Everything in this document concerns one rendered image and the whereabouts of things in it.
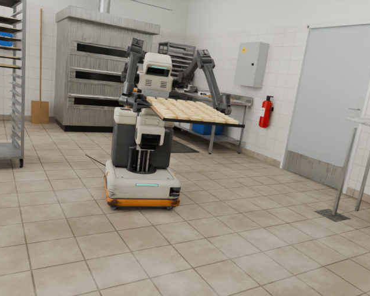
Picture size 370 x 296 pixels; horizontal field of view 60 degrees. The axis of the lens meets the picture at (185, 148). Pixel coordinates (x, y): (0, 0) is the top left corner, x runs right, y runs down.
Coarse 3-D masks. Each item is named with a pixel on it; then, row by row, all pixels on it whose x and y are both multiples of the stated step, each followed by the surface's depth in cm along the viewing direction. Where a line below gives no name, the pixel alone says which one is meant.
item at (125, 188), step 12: (108, 168) 295; (120, 168) 294; (168, 168) 314; (108, 180) 272; (120, 180) 264; (132, 180) 267; (144, 180) 271; (156, 180) 274; (168, 180) 278; (108, 192) 266; (120, 192) 264; (132, 192) 267; (144, 192) 270; (156, 192) 273; (168, 192) 276; (108, 204) 265; (120, 204) 266; (132, 204) 269; (144, 204) 272; (156, 204) 275; (168, 204) 279
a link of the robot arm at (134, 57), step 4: (128, 48) 201; (128, 52) 200; (132, 52) 200; (128, 56) 203; (132, 56) 199; (136, 56) 200; (140, 56) 202; (132, 60) 198; (136, 60) 199; (132, 64) 196; (136, 64) 198; (128, 68) 196; (132, 68) 195; (128, 72) 194; (132, 72) 194; (128, 76) 192; (132, 76) 193; (128, 80) 191; (132, 80) 192; (120, 104) 187
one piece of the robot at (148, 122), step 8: (136, 80) 253; (144, 80) 253; (152, 80) 255; (160, 80) 257; (168, 80) 258; (176, 80) 262; (144, 88) 256; (152, 88) 257; (160, 88) 259; (168, 88) 261; (144, 112) 264; (152, 112) 265; (144, 120) 263; (152, 120) 264; (160, 120) 266; (136, 128) 267; (144, 128) 260; (152, 128) 262; (160, 128) 265; (136, 136) 265; (160, 136) 267; (160, 144) 270
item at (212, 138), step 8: (192, 96) 560; (200, 96) 548; (232, 96) 576; (240, 96) 557; (240, 104) 524; (248, 104) 533; (184, 128) 607; (200, 136) 549; (208, 136) 551; (216, 136) 560; (224, 136) 571; (240, 136) 550; (240, 144) 550; (208, 152) 523; (240, 152) 555
